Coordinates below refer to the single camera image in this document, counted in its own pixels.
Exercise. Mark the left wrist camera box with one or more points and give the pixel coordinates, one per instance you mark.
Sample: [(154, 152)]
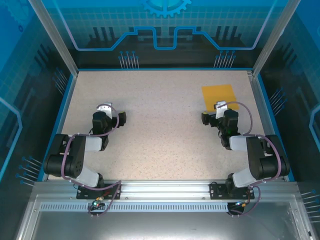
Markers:
[(103, 107)]

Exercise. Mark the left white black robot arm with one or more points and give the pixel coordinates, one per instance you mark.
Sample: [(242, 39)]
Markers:
[(75, 155)]

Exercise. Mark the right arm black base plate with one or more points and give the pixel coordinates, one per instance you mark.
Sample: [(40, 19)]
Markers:
[(216, 191)]

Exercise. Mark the blue table side strip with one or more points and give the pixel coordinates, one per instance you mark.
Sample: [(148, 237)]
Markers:
[(275, 125), (58, 130)]

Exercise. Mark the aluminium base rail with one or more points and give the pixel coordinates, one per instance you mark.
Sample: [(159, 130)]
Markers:
[(162, 188)]

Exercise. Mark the aluminium frame post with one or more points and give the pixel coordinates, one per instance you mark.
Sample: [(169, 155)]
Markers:
[(57, 42), (272, 40)]

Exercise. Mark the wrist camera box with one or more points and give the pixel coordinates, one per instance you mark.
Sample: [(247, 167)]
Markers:
[(221, 107), (103, 107)]

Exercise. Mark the aluminium side rail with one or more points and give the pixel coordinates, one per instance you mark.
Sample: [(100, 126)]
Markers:
[(260, 100)]

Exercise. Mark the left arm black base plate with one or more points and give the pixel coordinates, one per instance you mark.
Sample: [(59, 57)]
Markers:
[(83, 193)]

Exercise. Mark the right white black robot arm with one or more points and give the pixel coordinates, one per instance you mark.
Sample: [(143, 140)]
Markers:
[(257, 155)]

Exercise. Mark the yellow square paper sheet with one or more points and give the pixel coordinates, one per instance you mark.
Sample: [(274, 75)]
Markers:
[(217, 93)]

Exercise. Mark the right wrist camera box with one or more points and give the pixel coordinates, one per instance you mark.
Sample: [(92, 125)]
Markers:
[(221, 107)]

